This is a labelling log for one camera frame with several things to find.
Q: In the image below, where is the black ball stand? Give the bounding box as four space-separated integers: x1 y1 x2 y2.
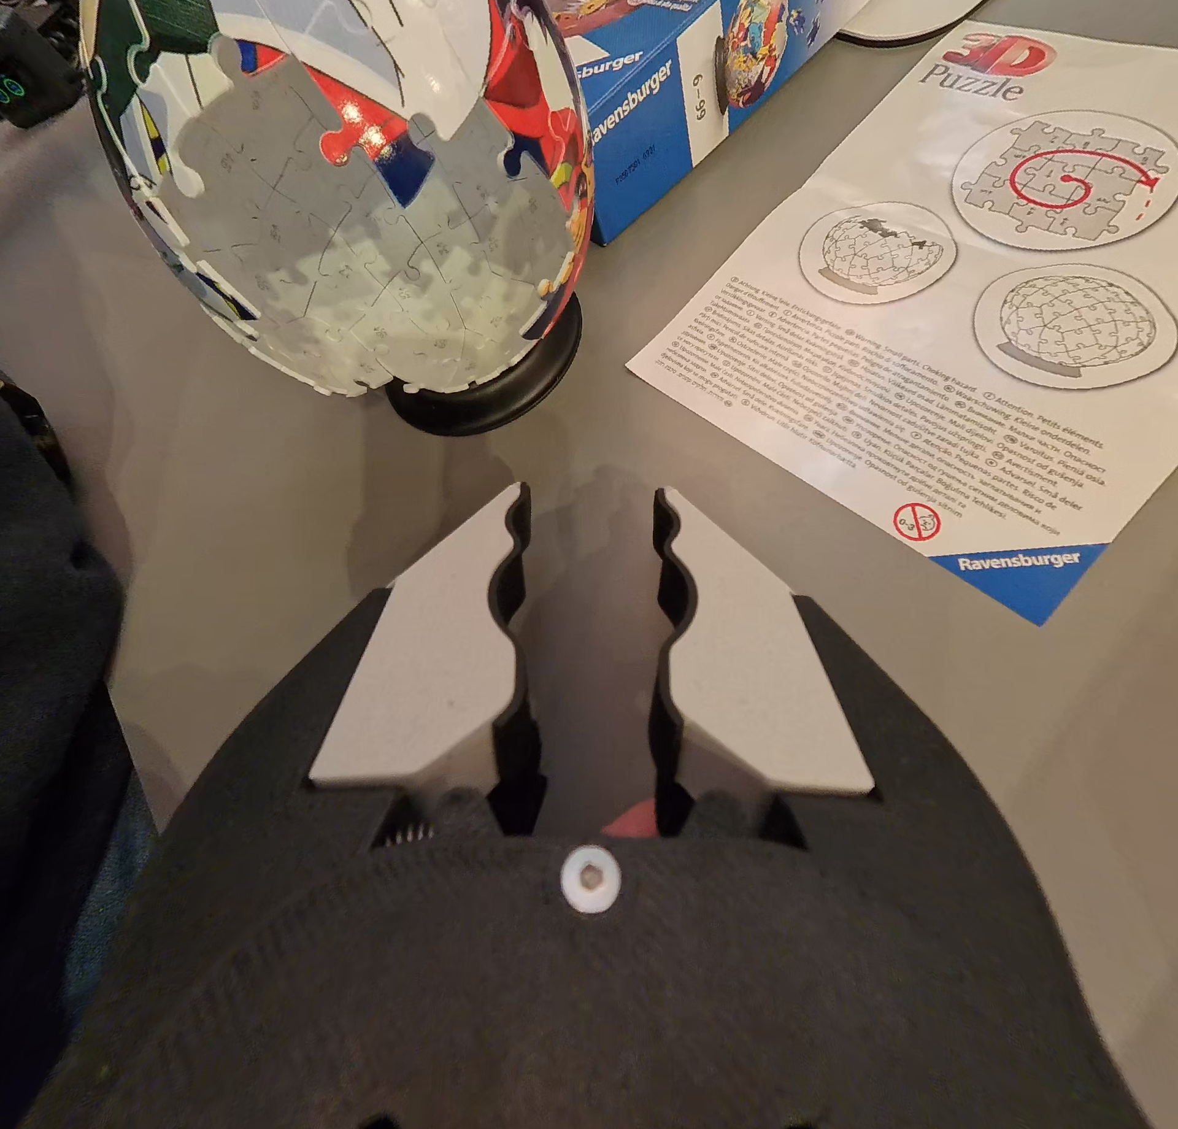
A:
384 302 583 438

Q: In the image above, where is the blue puzzle box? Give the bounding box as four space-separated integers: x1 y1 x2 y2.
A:
515 0 912 248

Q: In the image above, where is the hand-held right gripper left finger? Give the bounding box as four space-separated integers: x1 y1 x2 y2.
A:
307 483 552 837

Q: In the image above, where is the colourful puzzle ball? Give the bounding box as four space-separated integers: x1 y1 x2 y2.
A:
78 0 595 398

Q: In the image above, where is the white instruction sheet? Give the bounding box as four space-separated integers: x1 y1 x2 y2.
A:
625 21 1178 629

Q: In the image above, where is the black device green display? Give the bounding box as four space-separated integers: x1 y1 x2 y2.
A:
0 11 84 132

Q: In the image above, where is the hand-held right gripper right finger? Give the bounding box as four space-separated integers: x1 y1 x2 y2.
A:
647 487 875 837

